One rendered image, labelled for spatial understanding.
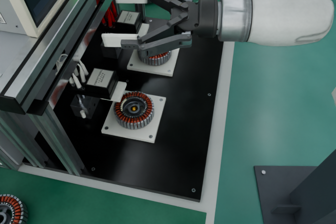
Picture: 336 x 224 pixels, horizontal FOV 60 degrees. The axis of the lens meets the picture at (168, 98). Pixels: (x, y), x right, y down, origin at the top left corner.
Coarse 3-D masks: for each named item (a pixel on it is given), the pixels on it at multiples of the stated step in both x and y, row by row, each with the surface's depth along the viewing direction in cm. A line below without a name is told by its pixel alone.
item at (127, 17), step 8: (104, 16) 91; (120, 16) 87; (128, 16) 87; (136, 16) 87; (104, 24) 88; (112, 24) 89; (120, 24) 86; (128, 24) 85; (136, 24) 86; (144, 24) 91; (112, 32) 89; (120, 32) 88; (128, 32) 87; (136, 32) 87; (144, 32) 89
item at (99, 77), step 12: (96, 72) 74; (108, 72) 74; (72, 84) 74; (84, 84) 72; (96, 84) 72; (108, 84) 72; (120, 84) 77; (84, 96) 81; (96, 96) 74; (108, 96) 73; (120, 96) 74
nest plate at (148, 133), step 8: (152, 96) 87; (160, 96) 87; (112, 104) 85; (160, 104) 85; (112, 112) 83; (160, 112) 83; (112, 120) 82; (152, 120) 82; (104, 128) 80; (112, 128) 80; (120, 128) 80; (144, 128) 80; (152, 128) 80; (128, 136) 79; (136, 136) 79; (144, 136) 79; (152, 136) 79
